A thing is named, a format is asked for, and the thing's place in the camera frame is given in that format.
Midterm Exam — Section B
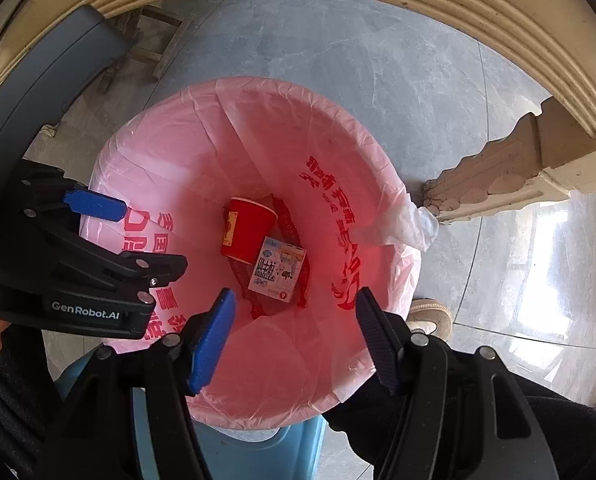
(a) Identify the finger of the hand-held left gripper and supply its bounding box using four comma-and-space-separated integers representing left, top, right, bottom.
0, 159, 127, 257
0, 244, 189, 307

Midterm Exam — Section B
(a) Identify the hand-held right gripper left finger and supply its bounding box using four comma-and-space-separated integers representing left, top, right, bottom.
30, 287, 239, 480

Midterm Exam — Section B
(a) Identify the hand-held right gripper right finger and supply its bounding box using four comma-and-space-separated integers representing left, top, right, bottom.
354, 287, 561, 480

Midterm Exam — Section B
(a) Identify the blue plastic bin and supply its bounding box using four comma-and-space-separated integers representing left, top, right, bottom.
53, 347, 329, 480

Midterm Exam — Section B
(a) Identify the pink plastic bin liner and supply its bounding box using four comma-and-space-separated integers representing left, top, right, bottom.
80, 76, 441, 431

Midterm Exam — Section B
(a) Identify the person's beige right shoe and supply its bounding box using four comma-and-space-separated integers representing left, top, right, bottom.
407, 298, 453, 342

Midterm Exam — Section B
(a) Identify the red paper cup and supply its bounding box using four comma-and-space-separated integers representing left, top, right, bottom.
221, 196, 279, 266

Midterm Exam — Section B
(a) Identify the white milk carton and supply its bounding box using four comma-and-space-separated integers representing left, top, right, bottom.
248, 236, 307, 304

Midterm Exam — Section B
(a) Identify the person's left leg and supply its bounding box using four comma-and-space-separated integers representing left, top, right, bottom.
0, 327, 84, 480

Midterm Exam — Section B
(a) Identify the person's leg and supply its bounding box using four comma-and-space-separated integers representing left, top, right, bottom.
0, 327, 84, 480
323, 345, 596, 480

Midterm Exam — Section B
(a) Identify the person's right leg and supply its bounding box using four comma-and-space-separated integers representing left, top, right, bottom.
323, 345, 596, 480

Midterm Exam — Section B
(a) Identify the cream carved coffee table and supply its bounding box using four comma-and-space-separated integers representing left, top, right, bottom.
0, 0, 596, 226

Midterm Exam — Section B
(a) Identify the wooden stool frame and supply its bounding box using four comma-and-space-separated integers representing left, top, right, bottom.
98, 5, 185, 93

